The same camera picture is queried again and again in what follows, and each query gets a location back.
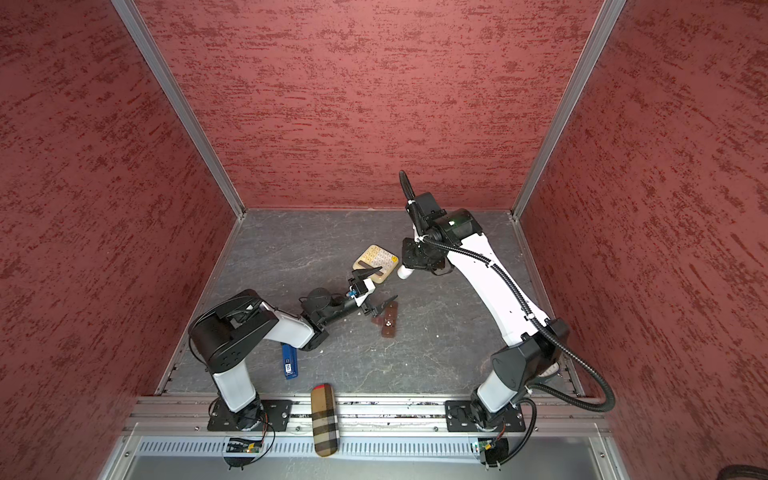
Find brown weekly pill organizer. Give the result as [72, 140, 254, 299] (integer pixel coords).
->
[372, 301, 399, 338]

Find white pill bottle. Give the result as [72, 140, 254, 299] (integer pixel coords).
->
[397, 265, 414, 280]

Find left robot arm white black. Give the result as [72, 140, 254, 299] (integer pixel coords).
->
[188, 266, 394, 414]

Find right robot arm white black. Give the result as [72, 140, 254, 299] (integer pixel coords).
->
[398, 201, 569, 423]

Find yellow calculator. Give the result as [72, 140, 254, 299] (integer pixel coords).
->
[352, 244, 399, 284]

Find plaid glasses case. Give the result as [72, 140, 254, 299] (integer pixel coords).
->
[311, 383, 340, 458]

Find right corner aluminium profile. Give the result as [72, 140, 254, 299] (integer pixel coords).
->
[511, 0, 626, 224]

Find corner aluminium profile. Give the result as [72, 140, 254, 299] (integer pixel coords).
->
[511, 0, 626, 224]
[111, 0, 247, 221]

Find left corner aluminium profile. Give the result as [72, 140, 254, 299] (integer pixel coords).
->
[111, 0, 247, 221]

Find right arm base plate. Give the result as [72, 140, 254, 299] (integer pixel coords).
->
[444, 400, 526, 433]

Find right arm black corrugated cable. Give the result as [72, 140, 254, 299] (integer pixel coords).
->
[398, 169, 617, 414]

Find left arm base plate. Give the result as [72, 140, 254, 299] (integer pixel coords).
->
[207, 398, 293, 432]

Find right circuit board with wires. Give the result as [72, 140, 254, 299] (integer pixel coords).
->
[480, 398, 538, 469]

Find circuit board with wires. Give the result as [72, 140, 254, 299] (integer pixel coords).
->
[480, 398, 538, 469]
[223, 413, 276, 470]

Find left circuit board with wires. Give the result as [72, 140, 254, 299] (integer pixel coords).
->
[223, 413, 276, 470]

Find aluminium front rail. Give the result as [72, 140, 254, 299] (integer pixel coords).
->
[101, 394, 628, 479]

